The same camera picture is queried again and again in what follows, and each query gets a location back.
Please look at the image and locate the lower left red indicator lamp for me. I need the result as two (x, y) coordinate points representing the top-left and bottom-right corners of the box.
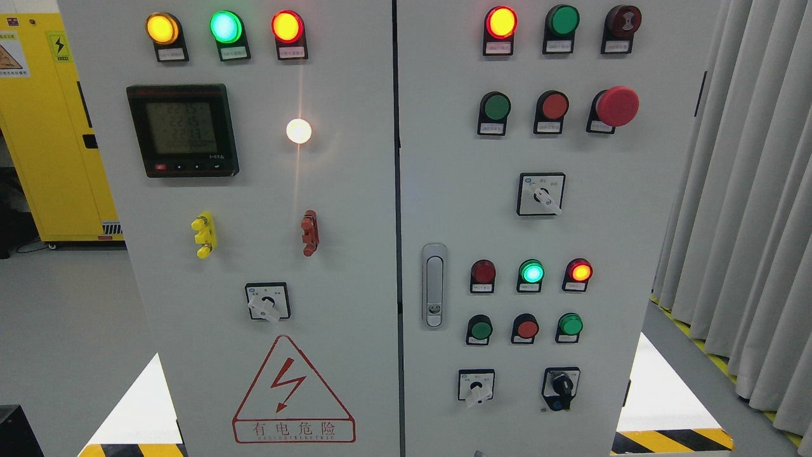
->
(469, 258), (497, 293)

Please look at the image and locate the lower right green push button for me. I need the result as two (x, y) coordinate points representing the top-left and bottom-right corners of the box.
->
(556, 312), (584, 344)

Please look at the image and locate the upper right white selector switch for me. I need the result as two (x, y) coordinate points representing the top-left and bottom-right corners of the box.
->
(516, 173), (566, 216)

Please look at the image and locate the yellow terminal block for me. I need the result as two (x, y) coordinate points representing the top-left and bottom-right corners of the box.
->
(190, 211), (218, 260)

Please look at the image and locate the red indicator lamp top right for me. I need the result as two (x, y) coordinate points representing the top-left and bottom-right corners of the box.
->
(482, 5), (518, 56)

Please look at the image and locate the upper red push button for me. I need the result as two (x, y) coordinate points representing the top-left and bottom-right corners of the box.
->
(533, 90), (569, 135)

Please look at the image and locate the upper green push button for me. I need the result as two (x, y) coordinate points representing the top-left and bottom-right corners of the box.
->
(476, 91), (511, 136)

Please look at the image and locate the red push button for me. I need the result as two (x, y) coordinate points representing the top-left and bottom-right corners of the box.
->
(533, 90), (569, 135)
(511, 313), (539, 345)

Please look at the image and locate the lower green indicator lamp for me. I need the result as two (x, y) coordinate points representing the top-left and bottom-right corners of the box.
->
(516, 258), (546, 293)

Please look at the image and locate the yellow indicator lamp top left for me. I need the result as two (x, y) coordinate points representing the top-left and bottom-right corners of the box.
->
(145, 12), (189, 63)

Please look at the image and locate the green indicator lamp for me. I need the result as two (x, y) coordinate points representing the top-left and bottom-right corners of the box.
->
(209, 10), (251, 62)
(542, 4), (580, 55)
(516, 258), (546, 293)

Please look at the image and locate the green indicator lamp top left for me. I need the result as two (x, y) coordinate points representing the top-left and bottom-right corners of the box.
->
(209, 10), (251, 62)

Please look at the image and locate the lower red push button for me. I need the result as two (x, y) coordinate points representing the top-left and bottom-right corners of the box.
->
(511, 313), (539, 345)

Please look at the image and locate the silver door latch handle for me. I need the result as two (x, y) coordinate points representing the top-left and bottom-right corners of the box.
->
(421, 243), (447, 329)

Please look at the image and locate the red terminal block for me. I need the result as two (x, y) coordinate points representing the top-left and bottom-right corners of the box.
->
(301, 210), (319, 257)

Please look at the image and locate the left door white selector switch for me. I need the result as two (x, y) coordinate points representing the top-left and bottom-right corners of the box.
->
(244, 282), (292, 322)

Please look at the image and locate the black digital power meter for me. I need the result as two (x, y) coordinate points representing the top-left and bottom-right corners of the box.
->
(126, 84), (240, 178)

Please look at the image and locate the white lit indicator lamp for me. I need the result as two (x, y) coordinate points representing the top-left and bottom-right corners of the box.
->
(286, 118), (313, 145)

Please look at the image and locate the green push button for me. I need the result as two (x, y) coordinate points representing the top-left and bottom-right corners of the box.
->
(476, 91), (511, 136)
(556, 312), (584, 344)

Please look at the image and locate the black box bottom left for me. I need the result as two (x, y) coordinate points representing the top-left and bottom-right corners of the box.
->
(0, 404), (43, 457)

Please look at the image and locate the black knob selector switch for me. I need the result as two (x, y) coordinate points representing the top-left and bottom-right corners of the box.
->
(540, 367), (580, 411)

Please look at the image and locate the grey electrical control cabinet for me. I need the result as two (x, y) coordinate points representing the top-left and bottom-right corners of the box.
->
(58, 1), (722, 456)

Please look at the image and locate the yellow safety cabinet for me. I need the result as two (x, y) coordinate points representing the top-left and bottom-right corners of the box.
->
(1, 10), (124, 245)

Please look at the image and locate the red indicator lamp top left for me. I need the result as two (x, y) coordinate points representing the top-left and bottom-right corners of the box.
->
(270, 10), (308, 61)

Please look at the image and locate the lower white selector switch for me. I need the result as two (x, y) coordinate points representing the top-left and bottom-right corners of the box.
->
(457, 369), (495, 409)

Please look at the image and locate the red high voltage warning sticker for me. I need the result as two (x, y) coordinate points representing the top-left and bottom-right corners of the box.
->
(232, 334), (356, 444)

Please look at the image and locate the grey curtain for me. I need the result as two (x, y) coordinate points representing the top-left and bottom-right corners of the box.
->
(653, 1), (811, 456)

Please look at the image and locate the dark red buzzer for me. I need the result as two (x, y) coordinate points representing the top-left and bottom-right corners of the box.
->
(601, 4), (642, 55)

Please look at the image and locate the lower right red indicator lamp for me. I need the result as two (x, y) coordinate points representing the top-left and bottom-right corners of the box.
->
(561, 258), (594, 293)

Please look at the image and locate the red mushroom emergency stop button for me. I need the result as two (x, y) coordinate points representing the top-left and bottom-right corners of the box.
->
(586, 86), (640, 134)

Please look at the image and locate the green indicator lamp top right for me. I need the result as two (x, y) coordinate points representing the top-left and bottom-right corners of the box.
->
(542, 4), (580, 55)

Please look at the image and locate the red indicator lamp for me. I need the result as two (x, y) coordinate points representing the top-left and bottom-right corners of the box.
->
(482, 5), (518, 56)
(270, 10), (308, 61)
(561, 258), (594, 293)
(469, 258), (497, 293)

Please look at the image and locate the green start button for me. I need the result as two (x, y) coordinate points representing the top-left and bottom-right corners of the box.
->
(465, 314), (494, 345)

